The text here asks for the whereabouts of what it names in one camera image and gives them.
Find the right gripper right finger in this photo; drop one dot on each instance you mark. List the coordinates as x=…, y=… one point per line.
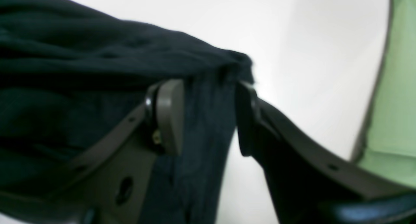
x=308, y=184

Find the dark navy long-sleeve shirt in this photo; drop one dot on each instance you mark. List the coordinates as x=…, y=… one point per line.
x=70, y=73

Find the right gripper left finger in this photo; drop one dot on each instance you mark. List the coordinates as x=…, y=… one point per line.
x=106, y=184

